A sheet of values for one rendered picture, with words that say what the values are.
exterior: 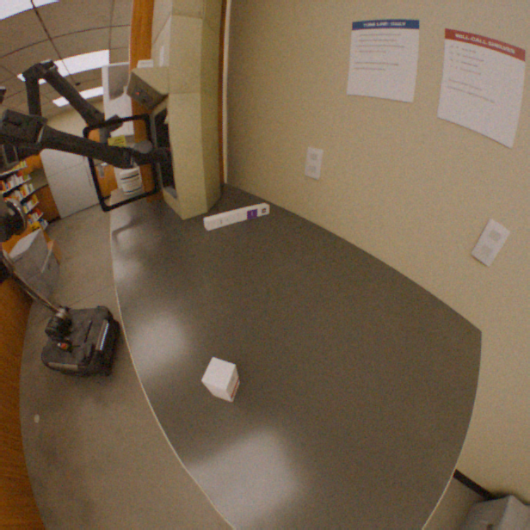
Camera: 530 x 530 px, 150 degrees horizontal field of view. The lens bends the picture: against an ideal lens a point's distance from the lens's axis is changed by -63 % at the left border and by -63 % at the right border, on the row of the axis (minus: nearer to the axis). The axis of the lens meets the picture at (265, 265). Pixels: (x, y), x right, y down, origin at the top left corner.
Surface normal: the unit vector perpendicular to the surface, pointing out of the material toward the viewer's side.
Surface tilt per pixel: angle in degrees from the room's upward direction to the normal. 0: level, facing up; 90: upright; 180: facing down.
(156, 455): 0
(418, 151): 90
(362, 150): 90
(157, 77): 90
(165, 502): 0
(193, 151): 90
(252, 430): 1
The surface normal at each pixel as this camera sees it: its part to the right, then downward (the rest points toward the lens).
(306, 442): 0.04, -0.77
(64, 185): 0.64, 0.51
